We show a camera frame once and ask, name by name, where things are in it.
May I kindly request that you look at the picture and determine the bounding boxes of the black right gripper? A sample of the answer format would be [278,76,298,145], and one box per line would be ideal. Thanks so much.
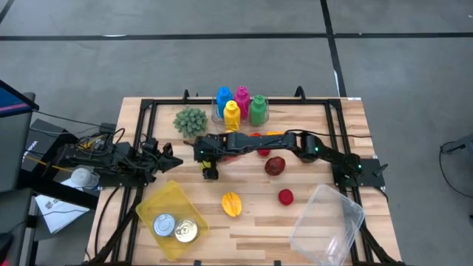
[183,133,226,181]

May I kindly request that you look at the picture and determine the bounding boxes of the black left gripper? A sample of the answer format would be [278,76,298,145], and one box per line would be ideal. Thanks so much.
[136,137,184,184]

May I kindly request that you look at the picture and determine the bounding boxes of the yellow plastic bin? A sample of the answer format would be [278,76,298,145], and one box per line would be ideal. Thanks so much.
[135,180,210,262]

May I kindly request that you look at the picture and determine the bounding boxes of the yellow plastic bottle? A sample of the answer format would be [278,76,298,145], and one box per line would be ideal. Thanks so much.
[222,100,242,132]

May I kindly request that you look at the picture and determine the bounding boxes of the yellow starfruit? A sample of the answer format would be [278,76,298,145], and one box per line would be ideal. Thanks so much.
[221,191,243,218]

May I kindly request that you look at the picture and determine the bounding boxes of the white round lid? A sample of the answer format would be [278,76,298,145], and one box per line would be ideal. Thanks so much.
[152,213,177,238]

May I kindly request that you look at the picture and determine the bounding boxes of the blue plastic bottle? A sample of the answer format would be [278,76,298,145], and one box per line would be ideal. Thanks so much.
[216,86,234,119]

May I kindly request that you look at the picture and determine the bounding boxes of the blue label can gold lid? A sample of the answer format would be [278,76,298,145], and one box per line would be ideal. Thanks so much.
[174,218,200,244]

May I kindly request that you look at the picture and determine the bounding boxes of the green plastic bottle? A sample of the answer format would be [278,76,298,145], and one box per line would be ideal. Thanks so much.
[249,94,268,127]

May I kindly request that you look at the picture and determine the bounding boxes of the pink plastic bottle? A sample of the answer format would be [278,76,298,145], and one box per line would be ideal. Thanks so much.
[234,85,251,119]

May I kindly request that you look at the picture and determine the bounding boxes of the dark red round fruit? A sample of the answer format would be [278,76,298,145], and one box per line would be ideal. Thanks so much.
[264,156,287,177]

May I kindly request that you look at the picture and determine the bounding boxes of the green succulent plant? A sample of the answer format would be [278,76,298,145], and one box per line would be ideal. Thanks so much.
[172,105,209,140]

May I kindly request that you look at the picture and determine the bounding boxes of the clear bottle tray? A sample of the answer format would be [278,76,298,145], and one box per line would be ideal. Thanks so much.
[211,95,270,133]

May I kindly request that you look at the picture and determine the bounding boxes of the clear water bottle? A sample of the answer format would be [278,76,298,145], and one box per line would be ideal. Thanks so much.
[70,167,101,190]

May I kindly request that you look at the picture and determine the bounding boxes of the white paper sheets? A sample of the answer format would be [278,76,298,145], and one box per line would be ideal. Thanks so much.
[35,179,92,234]

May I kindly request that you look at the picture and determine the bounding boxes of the black case white text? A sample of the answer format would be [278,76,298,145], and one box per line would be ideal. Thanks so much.
[22,118,78,174]

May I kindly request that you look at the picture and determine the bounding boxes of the clear plastic bin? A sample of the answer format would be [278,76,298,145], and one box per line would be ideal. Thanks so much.
[289,183,366,266]

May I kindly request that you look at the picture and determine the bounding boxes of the blue screen monitor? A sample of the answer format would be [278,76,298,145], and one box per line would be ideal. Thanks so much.
[0,79,40,118]

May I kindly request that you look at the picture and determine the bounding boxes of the black metal table frame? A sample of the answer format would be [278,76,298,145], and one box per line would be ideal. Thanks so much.
[86,85,407,266]

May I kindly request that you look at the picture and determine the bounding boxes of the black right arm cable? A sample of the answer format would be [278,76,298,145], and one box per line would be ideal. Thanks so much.
[284,129,372,139]

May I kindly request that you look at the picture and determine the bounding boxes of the black floor cable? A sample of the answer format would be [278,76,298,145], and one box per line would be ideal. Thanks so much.
[438,142,473,199]

